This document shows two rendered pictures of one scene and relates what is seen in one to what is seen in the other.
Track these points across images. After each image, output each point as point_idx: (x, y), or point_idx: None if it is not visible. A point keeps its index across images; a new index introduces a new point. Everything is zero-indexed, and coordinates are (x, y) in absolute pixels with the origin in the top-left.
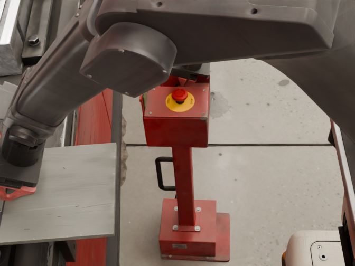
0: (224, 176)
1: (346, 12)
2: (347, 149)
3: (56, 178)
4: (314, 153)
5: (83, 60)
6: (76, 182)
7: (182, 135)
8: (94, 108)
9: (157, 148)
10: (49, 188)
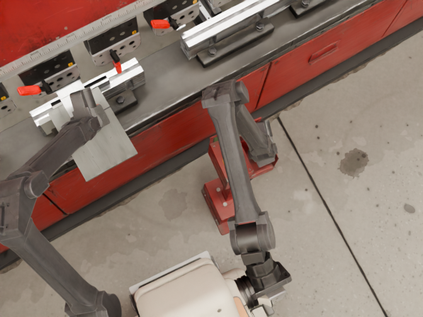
0: (288, 201)
1: (7, 242)
2: (175, 270)
3: (103, 137)
4: (345, 260)
5: (1, 180)
6: (105, 148)
7: (218, 172)
8: None
9: (287, 141)
10: (96, 138)
